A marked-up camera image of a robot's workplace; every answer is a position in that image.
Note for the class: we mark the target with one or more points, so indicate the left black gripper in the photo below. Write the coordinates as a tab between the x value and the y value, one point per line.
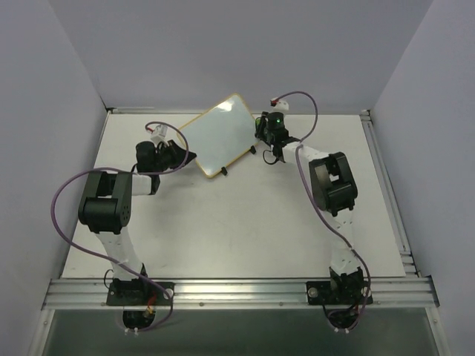
175	153

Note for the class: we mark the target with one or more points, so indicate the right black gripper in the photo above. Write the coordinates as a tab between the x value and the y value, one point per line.
263	128

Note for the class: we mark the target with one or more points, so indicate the green black eraser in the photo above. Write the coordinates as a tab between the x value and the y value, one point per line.
259	127

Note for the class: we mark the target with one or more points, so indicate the yellow framed whiteboard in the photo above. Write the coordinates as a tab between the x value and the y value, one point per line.
221	135

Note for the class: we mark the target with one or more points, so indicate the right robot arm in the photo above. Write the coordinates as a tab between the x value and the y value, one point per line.
327	178

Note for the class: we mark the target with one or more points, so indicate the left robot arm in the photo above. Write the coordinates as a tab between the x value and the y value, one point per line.
106	203

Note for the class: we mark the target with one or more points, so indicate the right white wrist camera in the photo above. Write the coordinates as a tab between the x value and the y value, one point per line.
279	105

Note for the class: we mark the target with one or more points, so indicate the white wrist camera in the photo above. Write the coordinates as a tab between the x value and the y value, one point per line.
279	105
158	134

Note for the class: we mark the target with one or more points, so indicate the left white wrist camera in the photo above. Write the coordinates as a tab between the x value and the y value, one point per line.
158	134

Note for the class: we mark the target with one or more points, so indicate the aluminium back rail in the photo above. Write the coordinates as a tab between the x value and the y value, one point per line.
151	110

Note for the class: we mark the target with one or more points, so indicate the aluminium rail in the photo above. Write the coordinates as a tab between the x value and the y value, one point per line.
408	292
389	197
151	110

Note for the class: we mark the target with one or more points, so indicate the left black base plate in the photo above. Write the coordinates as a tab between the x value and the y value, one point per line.
136	293

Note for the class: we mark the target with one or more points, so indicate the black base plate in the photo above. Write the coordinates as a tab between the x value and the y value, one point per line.
337	293
136	293

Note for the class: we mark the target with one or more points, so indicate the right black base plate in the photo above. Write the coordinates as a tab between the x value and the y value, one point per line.
337	293

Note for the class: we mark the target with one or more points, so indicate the aluminium front rail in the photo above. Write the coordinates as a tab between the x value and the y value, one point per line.
408	292

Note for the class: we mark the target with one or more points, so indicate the aluminium right side rail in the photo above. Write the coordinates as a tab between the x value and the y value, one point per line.
389	197

